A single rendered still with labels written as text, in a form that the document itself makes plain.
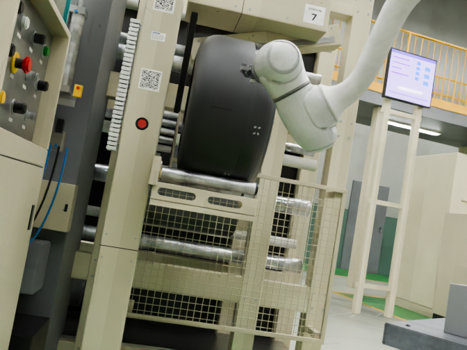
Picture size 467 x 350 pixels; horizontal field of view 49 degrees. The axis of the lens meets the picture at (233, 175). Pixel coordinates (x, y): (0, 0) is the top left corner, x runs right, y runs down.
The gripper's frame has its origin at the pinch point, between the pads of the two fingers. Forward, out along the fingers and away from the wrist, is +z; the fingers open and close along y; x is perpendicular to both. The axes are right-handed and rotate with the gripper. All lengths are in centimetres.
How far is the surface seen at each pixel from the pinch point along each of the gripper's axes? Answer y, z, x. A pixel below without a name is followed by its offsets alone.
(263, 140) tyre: -8.8, 12.3, 18.3
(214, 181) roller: 4.2, 17.5, 35.3
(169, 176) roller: 19.4, 17.5, 36.3
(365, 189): -294, 617, 53
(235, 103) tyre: 3.1, 9.5, 8.5
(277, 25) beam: -14, 65, -32
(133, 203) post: 30, 23, 49
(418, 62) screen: -229, 387, -104
